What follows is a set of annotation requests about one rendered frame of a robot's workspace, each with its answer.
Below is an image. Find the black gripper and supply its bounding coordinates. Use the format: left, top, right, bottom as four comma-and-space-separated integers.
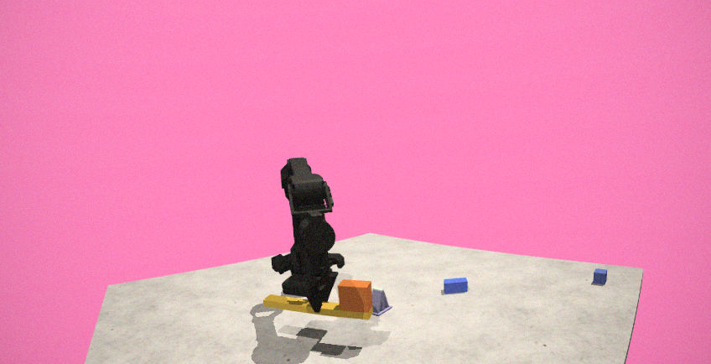
282, 242, 345, 313

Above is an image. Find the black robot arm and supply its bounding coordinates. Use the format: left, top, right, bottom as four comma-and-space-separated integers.
272, 157, 336, 275

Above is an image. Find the yellow bar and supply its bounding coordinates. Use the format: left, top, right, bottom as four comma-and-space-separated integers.
263, 279, 373, 320

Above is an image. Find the small blue cube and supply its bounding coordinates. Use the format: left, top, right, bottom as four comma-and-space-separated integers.
593, 268, 607, 285

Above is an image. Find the blue rectangular block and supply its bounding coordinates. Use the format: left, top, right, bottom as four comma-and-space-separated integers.
444, 277, 468, 294

